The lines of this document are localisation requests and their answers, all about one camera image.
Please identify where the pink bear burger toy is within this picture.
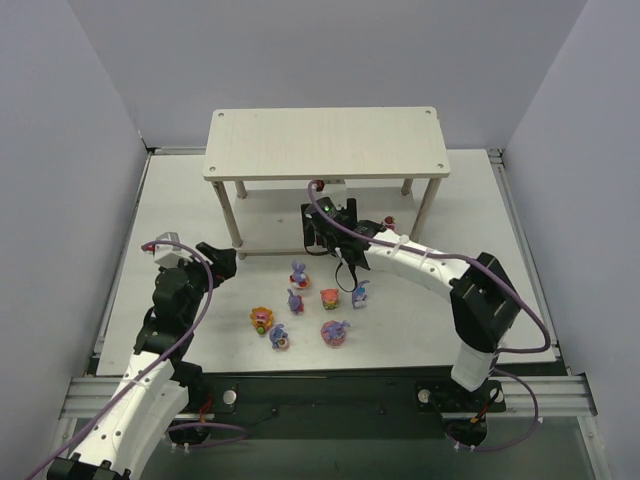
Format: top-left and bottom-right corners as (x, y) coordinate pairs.
(320, 288), (340, 310)

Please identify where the red white strawberry toy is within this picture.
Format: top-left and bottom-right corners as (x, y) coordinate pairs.
(382, 216), (396, 230)

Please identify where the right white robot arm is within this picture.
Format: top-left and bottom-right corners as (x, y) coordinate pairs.
(300, 197), (521, 392)

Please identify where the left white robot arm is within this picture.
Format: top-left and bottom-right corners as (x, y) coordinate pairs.
(46, 233), (237, 479)

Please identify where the wooden two-tier shelf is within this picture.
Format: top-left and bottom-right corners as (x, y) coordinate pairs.
(203, 106), (451, 254)

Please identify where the purple bunny on red base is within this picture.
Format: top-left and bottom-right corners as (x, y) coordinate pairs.
(289, 259), (311, 290)

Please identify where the orange lion toy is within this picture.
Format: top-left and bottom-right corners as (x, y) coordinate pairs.
(249, 307), (274, 335)

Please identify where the purple bunny toy standing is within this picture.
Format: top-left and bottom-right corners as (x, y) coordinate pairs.
(287, 289), (304, 315)

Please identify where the purple bunny blue ears toy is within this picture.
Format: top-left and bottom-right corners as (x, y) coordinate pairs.
(351, 280), (370, 310)

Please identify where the purple bunny with ball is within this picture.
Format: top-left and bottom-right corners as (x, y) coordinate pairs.
(269, 324), (289, 350)

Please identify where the purple bunny pink cake toy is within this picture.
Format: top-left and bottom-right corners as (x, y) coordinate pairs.
(320, 321), (351, 347)

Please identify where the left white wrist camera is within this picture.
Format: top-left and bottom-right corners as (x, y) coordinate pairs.
(141, 231), (190, 269)

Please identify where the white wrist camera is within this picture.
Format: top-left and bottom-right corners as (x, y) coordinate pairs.
(141, 231), (190, 269)
(316, 180), (348, 206)

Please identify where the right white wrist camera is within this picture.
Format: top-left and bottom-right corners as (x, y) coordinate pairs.
(316, 180), (348, 206)

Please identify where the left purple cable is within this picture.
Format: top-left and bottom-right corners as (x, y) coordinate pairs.
(29, 241), (251, 480)

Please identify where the purple cable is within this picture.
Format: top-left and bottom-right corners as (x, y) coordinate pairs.
(306, 182), (552, 454)
(29, 241), (251, 480)

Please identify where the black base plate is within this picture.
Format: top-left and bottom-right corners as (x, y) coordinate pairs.
(172, 367), (506, 443)

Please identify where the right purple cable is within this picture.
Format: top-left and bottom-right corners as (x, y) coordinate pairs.
(306, 182), (552, 454)

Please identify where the aluminium frame rail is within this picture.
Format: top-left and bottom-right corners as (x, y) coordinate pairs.
(60, 376), (597, 419)

